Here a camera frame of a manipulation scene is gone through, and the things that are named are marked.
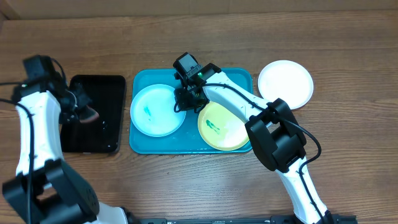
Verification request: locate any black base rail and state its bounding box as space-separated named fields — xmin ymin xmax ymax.
xmin=136 ymin=214 xmax=358 ymax=224

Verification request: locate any light blue plate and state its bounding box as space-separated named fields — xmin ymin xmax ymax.
xmin=130 ymin=84 xmax=186 ymax=137

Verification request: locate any yellow-green plate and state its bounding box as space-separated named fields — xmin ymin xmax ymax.
xmin=198 ymin=101 xmax=249 ymax=151

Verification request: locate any pink plate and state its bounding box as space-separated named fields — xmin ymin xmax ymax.
xmin=257 ymin=60 xmax=314 ymax=110

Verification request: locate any black plastic tray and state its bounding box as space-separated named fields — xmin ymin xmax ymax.
xmin=60 ymin=75 xmax=126 ymax=154

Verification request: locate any teal plastic tray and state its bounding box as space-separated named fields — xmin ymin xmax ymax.
xmin=129 ymin=67 xmax=254 ymax=155

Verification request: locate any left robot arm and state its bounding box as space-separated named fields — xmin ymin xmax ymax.
xmin=2 ymin=55 xmax=139 ymax=224

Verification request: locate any black and red sponge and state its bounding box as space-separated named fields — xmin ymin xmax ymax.
xmin=79 ymin=106 xmax=100 ymax=123

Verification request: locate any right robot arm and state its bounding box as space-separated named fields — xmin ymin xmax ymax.
xmin=173 ymin=52 xmax=334 ymax=223

